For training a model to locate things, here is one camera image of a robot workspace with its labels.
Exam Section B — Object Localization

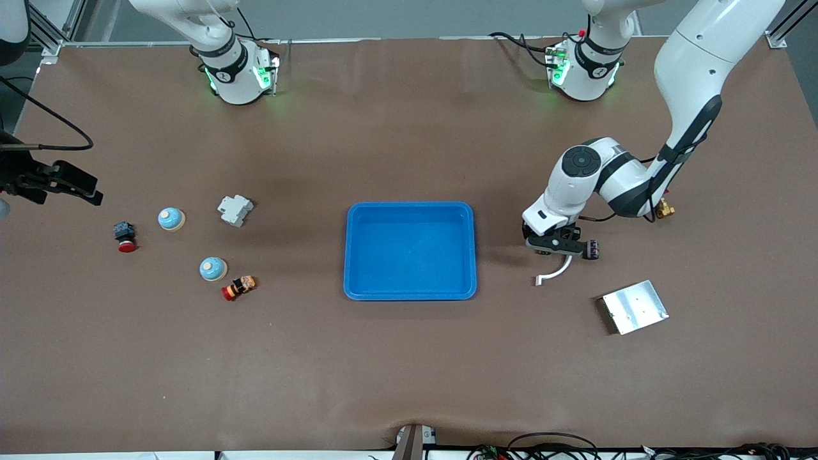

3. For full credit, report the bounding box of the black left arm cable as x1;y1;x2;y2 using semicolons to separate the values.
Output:
578;153;678;224

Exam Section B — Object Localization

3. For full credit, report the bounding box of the red push button switch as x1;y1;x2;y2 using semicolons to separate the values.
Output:
113;221;138;254

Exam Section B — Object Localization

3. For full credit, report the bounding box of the black looped cable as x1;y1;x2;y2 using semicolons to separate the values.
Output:
508;433;600;460

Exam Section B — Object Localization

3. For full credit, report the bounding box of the grey table edge clamp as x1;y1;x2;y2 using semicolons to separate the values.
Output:
392;424;438;460

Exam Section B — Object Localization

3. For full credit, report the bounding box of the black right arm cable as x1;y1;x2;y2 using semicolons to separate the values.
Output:
0;75;95;152

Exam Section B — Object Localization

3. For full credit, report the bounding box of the red yellow emergency stop button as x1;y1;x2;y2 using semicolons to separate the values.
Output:
221;275;258;302

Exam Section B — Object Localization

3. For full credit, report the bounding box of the silver metal plate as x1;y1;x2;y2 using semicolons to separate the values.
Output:
599;280;670;335

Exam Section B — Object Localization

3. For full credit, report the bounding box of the black base cable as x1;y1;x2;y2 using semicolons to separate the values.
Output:
489;32;557;68
220;0;260;43

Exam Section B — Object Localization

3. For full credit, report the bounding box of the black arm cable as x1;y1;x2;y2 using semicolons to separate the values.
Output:
578;153;678;224
0;75;95;152

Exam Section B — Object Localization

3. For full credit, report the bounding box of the white circuit breaker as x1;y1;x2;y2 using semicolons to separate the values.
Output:
217;194;254;228

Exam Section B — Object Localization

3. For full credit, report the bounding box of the white curved plastic bracket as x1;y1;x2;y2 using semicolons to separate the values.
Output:
535;256;573;286

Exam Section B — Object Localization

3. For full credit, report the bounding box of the blue plastic tray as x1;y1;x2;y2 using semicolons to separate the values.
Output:
343;202;478;302

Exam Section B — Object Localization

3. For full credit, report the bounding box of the black cable bundle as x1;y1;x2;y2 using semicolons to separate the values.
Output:
639;443;793;460

